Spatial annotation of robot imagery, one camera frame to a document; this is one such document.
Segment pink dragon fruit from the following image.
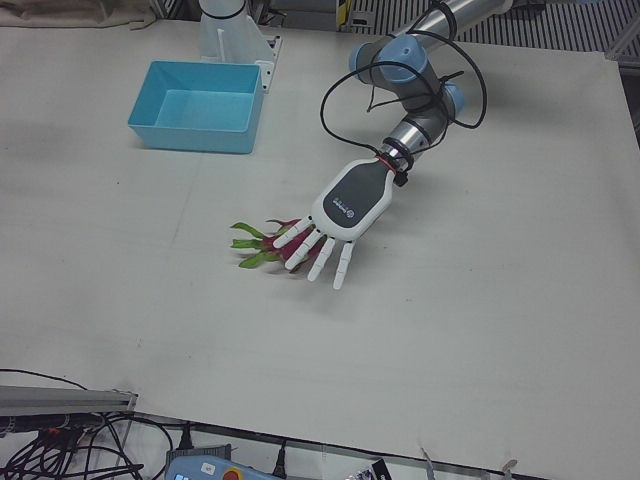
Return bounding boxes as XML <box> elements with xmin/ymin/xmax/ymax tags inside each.
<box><xmin>229</xmin><ymin>217</ymin><xmax>321</xmax><ymax>275</ymax></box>

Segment white and grey robot hand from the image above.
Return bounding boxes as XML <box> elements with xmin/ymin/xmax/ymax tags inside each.
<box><xmin>273</xmin><ymin>156</ymin><xmax>402</xmax><ymax>291</ymax></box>

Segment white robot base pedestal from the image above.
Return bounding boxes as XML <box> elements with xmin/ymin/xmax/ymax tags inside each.
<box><xmin>198</xmin><ymin>0</ymin><xmax>284</xmax><ymax>95</ymax></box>

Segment silver robot arm, blue joints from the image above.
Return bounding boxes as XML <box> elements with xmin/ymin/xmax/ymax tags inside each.
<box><xmin>348</xmin><ymin>0</ymin><xmax>512</xmax><ymax>168</ymax></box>

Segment light blue plastic bin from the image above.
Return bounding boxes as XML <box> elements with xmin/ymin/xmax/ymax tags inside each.
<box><xmin>126</xmin><ymin>60</ymin><xmax>265</xmax><ymax>156</ymax></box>

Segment blue grey teach pendant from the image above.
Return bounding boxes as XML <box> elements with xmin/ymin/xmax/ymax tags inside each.
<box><xmin>164</xmin><ymin>441</ymin><xmax>259</xmax><ymax>480</ymax></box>

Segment black cable along robot arm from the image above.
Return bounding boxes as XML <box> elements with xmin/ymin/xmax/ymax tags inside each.
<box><xmin>319</xmin><ymin>0</ymin><xmax>489</xmax><ymax>189</ymax></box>

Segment aluminium extrusion rail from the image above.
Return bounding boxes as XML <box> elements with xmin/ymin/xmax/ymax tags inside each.
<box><xmin>0</xmin><ymin>384</ymin><xmax>139</xmax><ymax>434</ymax></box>

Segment aluminium frame corner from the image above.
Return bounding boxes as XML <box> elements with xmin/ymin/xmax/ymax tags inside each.
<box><xmin>603</xmin><ymin>27</ymin><xmax>640</xmax><ymax>69</ymax></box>

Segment beige cloth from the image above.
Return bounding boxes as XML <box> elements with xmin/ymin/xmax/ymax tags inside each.
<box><xmin>0</xmin><ymin>0</ymin><xmax>162</xmax><ymax>32</ymax></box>

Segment black cable bundle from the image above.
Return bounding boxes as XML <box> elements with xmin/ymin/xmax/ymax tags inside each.
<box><xmin>0</xmin><ymin>368</ymin><xmax>174</xmax><ymax>480</ymax></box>

